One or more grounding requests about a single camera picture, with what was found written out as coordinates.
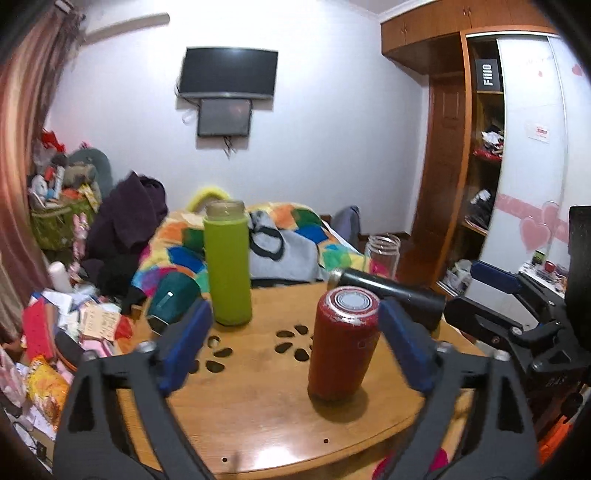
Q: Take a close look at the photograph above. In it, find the yellow fluffy band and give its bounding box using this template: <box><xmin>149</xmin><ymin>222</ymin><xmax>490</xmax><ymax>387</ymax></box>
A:
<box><xmin>185</xmin><ymin>186</ymin><xmax>230</xmax><ymax>214</ymax></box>

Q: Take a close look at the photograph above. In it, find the striped curtain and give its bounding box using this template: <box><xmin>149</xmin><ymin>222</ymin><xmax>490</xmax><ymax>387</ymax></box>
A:
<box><xmin>0</xmin><ymin>0</ymin><xmax>85</xmax><ymax>344</ymax></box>

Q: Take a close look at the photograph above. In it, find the yellow snack packet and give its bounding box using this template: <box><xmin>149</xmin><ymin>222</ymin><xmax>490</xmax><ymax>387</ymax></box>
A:
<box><xmin>25</xmin><ymin>359</ymin><xmax>71</xmax><ymax>428</ymax></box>

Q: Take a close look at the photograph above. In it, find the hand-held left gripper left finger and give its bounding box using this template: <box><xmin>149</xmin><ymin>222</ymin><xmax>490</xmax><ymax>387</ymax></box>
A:
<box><xmin>53</xmin><ymin>299</ymin><xmax>215</xmax><ymax>480</ymax></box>

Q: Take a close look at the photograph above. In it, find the grey blue cloth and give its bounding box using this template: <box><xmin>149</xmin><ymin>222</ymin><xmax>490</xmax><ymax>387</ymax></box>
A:
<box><xmin>329</xmin><ymin>205</ymin><xmax>361</xmax><ymax>254</ymax></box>

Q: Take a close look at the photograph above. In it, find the red cup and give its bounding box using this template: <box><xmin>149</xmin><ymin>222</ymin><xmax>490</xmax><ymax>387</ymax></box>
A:
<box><xmin>307</xmin><ymin>285</ymin><xmax>382</xmax><ymax>401</ymax></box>

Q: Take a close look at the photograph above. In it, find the green patterned bag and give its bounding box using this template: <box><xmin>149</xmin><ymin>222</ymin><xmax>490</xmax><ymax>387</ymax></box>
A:
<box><xmin>30</xmin><ymin>198</ymin><xmax>99</xmax><ymax>251</ymax></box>

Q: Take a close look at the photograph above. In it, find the red cloth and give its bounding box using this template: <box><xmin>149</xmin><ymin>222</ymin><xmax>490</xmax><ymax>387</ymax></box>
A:
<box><xmin>22</xmin><ymin>299</ymin><xmax>57</xmax><ymax>361</ymax></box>

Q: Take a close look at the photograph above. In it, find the dark purple clothing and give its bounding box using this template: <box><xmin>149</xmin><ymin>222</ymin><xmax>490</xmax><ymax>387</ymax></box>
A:
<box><xmin>84</xmin><ymin>171</ymin><xmax>168</xmax><ymax>298</ymax></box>

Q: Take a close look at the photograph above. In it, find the green sleeved cup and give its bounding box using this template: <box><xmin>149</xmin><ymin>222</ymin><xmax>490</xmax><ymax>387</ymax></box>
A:
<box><xmin>203</xmin><ymin>200</ymin><xmax>254</xmax><ymax>326</ymax></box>

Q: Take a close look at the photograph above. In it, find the grey bag with black straps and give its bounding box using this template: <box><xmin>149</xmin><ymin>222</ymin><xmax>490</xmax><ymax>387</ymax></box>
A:
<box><xmin>248</xmin><ymin>211</ymin><xmax>325</xmax><ymax>283</ymax></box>

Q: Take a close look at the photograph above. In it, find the black box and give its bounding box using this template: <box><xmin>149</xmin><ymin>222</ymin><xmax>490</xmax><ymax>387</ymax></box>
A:
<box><xmin>474</xmin><ymin>58</ymin><xmax>502</xmax><ymax>92</ymax></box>

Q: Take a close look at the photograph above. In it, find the grey plush toy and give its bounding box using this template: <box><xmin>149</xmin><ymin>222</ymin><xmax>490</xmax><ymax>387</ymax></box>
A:
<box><xmin>60</xmin><ymin>148</ymin><xmax>114</xmax><ymax>197</ymax></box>

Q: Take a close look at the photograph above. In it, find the colourful patchwork blanket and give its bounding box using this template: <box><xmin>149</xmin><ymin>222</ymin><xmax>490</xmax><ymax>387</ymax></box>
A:
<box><xmin>131</xmin><ymin>201</ymin><xmax>366</xmax><ymax>302</ymax></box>

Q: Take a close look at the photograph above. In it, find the clear glass jar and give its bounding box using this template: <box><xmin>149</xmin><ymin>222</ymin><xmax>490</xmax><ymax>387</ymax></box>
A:
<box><xmin>364</xmin><ymin>234</ymin><xmax>402</xmax><ymax>281</ymax></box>

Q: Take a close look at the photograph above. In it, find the black cup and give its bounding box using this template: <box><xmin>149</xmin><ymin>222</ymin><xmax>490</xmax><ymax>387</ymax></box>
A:
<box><xmin>327</xmin><ymin>268</ymin><xmax>447</xmax><ymax>332</ymax></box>

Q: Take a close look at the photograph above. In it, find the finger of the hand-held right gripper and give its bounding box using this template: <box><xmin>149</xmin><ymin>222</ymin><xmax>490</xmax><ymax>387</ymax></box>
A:
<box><xmin>444</xmin><ymin>296</ymin><xmax>555</xmax><ymax>361</ymax></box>
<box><xmin>470</xmin><ymin>261</ymin><xmax>572</xmax><ymax>324</ymax></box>

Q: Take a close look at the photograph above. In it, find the white plastic bottle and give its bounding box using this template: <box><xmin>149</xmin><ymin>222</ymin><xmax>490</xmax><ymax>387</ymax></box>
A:
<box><xmin>48</xmin><ymin>261</ymin><xmax>75</xmax><ymax>295</ymax></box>

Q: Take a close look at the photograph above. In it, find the dark green cup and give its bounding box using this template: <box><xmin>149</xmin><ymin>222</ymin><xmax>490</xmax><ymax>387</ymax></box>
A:
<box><xmin>146</xmin><ymin>271</ymin><xmax>203</xmax><ymax>334</ymax></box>

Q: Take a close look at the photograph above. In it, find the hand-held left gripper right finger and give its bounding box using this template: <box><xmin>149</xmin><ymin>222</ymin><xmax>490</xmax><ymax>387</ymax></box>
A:
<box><xmin>378</xmin><ymin>298</ymin><xmax>541</xmax><ymax>480</ymax></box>

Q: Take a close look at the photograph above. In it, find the wooden wardrobe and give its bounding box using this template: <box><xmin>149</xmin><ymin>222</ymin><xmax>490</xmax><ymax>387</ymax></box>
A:
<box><xmin>380</xmin><ymin>0</ymin><xmax>591</xmax><ymax>298</ymax></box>

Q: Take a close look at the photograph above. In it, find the small wall monitor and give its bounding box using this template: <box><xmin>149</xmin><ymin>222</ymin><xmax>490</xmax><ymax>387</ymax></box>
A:
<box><xmin>197</xmin><ymin>98</ymin><xmax>254</xmax><ymax>138</ymax></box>

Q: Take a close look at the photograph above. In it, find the pink cloth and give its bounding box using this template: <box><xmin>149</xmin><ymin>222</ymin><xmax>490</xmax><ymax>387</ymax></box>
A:
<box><xmin>372</xmin><ymin>445</ymin><xmax>450</xmax><ymax>480</ymax></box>

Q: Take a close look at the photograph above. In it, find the white sliding wardrobe door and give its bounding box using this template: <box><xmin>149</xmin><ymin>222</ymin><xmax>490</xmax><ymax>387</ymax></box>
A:
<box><xmin>478</xmin><ymin>33</ymin><xmax>591</xmax><ymax>296</ymax></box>

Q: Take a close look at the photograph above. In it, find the wall television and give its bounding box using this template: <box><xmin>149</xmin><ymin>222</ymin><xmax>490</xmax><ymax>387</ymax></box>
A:
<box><xmin>178</xmin><ymin>46</ymin><xmax>279</xmax><ymax>102</ymax></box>

